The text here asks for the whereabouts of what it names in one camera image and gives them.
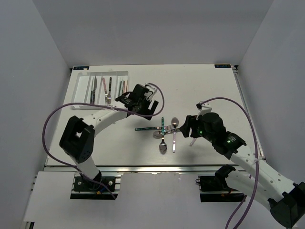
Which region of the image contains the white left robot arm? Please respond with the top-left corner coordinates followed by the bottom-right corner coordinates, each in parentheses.
top-left (59, 83), bottom-right (160, 190)

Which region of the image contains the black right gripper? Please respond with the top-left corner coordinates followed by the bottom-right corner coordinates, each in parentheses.
top-left (179, 115), bottom-right (215, 143)

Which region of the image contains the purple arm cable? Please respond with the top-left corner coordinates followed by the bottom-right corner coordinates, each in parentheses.
top-left (200, 96), bottom-right (260, 229)
top-left (41, 82), bottom-right (165, 200)

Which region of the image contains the green handled spoon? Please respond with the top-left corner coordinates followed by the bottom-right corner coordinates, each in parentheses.
top-left (159, 117), bottom-right (167, 154)

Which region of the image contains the green handled table knife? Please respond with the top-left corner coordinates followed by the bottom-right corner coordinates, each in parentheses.
top-left (90, 77), bottom-right (96, 104)

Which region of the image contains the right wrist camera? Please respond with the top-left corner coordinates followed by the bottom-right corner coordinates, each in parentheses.
top-left (196, 102), bottom-right (212, 119)

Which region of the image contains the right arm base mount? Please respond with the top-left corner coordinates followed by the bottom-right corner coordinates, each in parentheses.
top-left (195, 165), bottom-right (245, 203)

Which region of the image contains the pink handled knife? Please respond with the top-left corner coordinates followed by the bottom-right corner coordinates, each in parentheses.
top-left (189, 138), bottom-right (196, 146)

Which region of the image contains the dark handled spoon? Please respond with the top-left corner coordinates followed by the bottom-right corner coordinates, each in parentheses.
top-left (152, 128), bottom-right (181, 139)

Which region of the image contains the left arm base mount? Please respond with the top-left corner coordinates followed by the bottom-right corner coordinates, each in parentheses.
top-left (70, 173), bottom-right (121, 200)

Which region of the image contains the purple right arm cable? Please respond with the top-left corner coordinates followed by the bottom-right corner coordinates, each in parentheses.
top-left (200, 96), bottom-right (260, 229)

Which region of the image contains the white divided utensil tray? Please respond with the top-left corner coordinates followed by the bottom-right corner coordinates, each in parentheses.
top-left (72, 71), bottom-right (129, 105)

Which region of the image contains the dark handled knife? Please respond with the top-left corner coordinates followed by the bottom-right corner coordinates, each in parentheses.
top-left (94, 77), bottom-right (97, 104)

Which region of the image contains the pink handled spoon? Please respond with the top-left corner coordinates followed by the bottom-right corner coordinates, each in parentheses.
top-left (171, 117), bottom-right (179, 153)

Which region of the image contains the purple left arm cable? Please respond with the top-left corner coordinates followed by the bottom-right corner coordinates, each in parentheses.
top-left (41, 82), bottom-right (165, 200)

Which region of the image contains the grey handled fork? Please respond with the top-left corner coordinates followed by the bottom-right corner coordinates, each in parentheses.
top-left (106, 77), bottom-right (112, 105)

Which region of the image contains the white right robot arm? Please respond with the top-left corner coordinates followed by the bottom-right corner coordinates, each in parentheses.
top-left (180, 113), bottom-right (305, 229)

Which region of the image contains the green handled fork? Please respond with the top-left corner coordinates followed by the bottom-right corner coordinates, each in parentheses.
top-left (134, 125), bottom-right (173, 131)

